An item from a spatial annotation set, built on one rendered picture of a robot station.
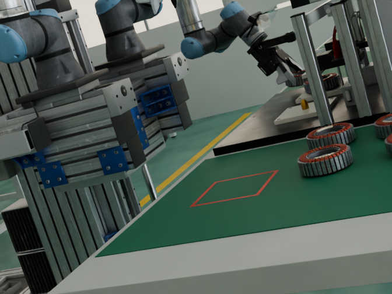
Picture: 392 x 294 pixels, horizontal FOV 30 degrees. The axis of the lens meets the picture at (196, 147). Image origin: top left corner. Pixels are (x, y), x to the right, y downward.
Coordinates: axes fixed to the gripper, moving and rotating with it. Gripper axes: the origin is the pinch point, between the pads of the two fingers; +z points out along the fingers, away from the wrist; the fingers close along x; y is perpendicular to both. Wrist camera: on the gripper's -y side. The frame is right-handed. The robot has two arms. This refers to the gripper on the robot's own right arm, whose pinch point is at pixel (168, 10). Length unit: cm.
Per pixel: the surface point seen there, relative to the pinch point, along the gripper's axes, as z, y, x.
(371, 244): 40, -51, 77
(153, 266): 40, -12, 72
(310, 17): 12.2, -33.1, -8.4
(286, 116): 37.1, -18.5, -13.7
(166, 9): 2, 206, -501
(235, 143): 38.3, -6.9, -0.5
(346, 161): 39, -42, 36
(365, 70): 34, -38, -39
